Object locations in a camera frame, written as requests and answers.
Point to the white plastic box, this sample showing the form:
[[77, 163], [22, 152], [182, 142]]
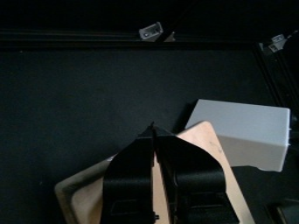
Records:
[[245, 128]]

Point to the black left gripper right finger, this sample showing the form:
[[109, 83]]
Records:
[[194, 180]]

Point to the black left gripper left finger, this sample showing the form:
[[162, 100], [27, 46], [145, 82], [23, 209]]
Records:
[[129, 180]]

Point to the black aluminium frame rail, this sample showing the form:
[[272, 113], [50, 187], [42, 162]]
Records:
[[78, 37], [278, 81]]

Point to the silver metal corner bracket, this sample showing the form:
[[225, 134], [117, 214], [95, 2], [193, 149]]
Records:
[[151, 31], [278, 43]]

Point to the wooden board with rounded corners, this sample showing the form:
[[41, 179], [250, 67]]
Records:
[[83, 192]]

